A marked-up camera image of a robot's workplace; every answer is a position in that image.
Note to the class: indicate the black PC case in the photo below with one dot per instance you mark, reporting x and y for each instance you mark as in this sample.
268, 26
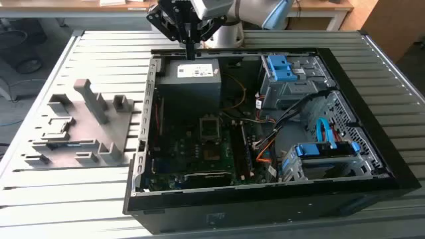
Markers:
265, 206

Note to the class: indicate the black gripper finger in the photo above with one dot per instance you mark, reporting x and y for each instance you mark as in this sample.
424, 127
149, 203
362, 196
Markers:
209, 31
159, 22

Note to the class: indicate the silver square CPU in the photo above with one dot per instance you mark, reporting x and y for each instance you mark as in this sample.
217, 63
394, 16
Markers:
65, 125

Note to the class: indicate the black NVIDIA graphics card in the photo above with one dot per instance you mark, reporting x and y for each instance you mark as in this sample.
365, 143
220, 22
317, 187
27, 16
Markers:
207, 180

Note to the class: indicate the wooden cabinet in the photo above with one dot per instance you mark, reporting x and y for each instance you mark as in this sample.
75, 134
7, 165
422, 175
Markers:
392, 25

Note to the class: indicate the grey power supply unit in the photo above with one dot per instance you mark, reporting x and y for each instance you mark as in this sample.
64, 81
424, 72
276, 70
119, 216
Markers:
189, 87

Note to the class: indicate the CPU socket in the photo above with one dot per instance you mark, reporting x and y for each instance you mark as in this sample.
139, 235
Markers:
211, 154

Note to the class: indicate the hard disk in blue carrier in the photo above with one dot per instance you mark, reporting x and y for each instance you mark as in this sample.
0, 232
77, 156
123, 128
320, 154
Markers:
307, 150

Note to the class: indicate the grey parts rack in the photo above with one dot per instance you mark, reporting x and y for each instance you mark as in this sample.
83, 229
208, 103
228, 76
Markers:
112, 127

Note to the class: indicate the green Dell motherboard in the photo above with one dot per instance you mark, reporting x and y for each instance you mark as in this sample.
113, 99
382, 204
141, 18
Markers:
185, 154

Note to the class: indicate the blue disk carrier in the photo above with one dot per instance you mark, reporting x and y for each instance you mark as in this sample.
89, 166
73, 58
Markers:
280, 67

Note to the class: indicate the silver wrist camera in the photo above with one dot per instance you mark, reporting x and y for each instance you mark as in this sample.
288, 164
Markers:
212, 8

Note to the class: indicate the wooden desk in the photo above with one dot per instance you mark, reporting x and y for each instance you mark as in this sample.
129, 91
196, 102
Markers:
65, 5

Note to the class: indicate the black RAM slot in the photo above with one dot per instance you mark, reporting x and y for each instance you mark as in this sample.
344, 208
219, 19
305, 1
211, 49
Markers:
244, 149
237, 149

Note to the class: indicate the black cart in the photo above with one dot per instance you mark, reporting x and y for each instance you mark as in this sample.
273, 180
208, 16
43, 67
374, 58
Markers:
20, 44

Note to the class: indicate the white box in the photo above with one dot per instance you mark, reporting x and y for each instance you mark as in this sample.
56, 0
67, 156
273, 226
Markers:
112, 2

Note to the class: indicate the RAM stick blue label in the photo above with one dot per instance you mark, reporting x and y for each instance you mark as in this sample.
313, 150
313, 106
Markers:
68, 144

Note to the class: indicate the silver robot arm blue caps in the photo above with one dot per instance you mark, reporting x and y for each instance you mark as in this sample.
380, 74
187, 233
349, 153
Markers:
229, 35

